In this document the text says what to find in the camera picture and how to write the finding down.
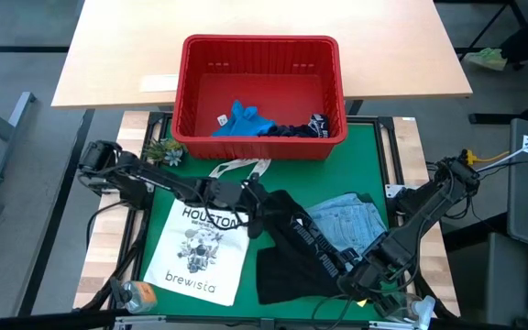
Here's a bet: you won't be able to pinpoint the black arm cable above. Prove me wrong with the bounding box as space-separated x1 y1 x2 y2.
310 292 362 330
84 199 126 240

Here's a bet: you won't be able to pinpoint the grey metal table leg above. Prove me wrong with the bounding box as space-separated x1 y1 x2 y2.
0 90 37 185

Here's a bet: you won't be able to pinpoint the yellow power plug cable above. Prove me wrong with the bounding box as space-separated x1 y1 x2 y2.
463 148 512 167

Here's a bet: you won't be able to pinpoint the silver black base bracket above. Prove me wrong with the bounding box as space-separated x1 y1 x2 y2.
384 182 405 200

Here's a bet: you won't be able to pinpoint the clear spray bottle white nozzle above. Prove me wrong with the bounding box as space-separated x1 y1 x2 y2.
382 292 437 329

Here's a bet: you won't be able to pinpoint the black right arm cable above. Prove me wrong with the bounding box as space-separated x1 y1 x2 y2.
310 292 362 330

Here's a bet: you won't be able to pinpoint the light wooden table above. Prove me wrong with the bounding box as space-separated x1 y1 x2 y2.
51 0 474 109

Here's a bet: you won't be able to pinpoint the person's shoe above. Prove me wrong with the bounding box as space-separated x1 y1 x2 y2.
467 47 509 72

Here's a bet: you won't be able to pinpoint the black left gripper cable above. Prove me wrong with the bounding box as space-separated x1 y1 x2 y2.
190 181 252 232

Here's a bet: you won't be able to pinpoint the small green spiky plant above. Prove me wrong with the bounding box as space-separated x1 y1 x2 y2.
143 137 189 167

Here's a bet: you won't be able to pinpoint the white sticker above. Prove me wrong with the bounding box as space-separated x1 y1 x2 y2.
138 73 181 94

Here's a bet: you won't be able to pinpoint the white cable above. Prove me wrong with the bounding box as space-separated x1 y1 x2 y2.
474 123 528 175

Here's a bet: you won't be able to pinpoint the black garment white print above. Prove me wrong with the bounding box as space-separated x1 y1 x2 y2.
263 113 331 139

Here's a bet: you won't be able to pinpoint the light blue denim jeans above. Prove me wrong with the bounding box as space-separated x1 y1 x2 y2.
304 192 389 259

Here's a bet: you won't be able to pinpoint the green table mat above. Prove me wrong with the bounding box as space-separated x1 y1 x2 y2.
137 122 401 322

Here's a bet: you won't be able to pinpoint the red plastic laundry bin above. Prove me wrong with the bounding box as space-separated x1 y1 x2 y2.
170 34 348 161

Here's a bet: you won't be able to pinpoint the beige Houston tote bag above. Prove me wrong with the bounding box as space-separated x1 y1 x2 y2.
143 158 272 307

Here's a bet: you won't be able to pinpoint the black metal table frame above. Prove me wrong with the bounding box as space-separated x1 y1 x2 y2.
79 111 458 330

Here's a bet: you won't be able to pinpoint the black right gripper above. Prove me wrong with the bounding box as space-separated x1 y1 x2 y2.
336 249 412 316

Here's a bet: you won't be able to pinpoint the bright blue cloth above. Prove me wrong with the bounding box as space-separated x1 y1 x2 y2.
212 100 278 138

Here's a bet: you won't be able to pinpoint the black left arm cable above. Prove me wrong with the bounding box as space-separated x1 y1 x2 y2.
84 199 126 240

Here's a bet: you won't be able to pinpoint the clear bottle orange label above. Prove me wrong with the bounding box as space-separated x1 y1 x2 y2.
120 280 160 315

